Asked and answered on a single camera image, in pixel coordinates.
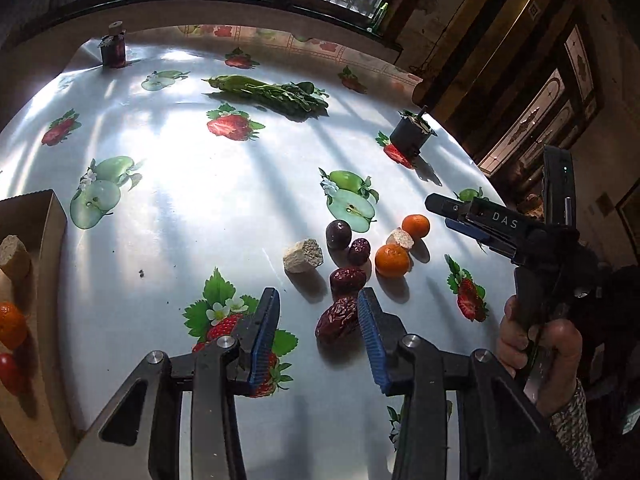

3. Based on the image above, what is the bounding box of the large red date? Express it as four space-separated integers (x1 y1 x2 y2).
314 294 358 344

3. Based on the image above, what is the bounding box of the red tomato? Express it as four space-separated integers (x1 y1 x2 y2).
0 353 27 396

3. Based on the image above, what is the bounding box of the orange tangerine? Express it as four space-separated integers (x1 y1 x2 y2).
374 244 411 278
401 214 431 240
0 301 28 350

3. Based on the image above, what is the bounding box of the patterned right sleeve forearm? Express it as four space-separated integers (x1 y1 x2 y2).
549 380 600 480

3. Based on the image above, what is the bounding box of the person's right hand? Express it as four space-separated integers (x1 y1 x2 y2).
497 296 582 417

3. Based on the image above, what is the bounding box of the middle red date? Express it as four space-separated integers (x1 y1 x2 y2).
329 266 368 297

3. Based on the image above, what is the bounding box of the small red date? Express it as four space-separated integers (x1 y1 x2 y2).
347 237 371 266

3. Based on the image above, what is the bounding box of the dark purple plum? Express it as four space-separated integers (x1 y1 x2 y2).
326 220 352 250

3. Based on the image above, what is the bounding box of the wooden door with glass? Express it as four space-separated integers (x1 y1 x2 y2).
478 9 600 184

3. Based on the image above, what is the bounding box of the cardboard tray box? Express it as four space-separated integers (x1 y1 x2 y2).
1 190 77 479

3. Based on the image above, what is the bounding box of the black cup with stick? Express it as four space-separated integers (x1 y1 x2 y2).
390 107 437 162

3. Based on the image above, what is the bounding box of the fruit print tablecloth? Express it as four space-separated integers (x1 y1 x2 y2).
1 26 497 479

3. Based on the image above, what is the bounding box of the green leafy vegetable bunch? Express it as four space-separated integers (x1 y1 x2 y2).
204 75 329 120

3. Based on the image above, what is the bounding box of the green bottle on sill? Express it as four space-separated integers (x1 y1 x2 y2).
368 2 388 32

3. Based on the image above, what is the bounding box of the dark glass jar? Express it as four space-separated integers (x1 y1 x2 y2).
99 21 127 68

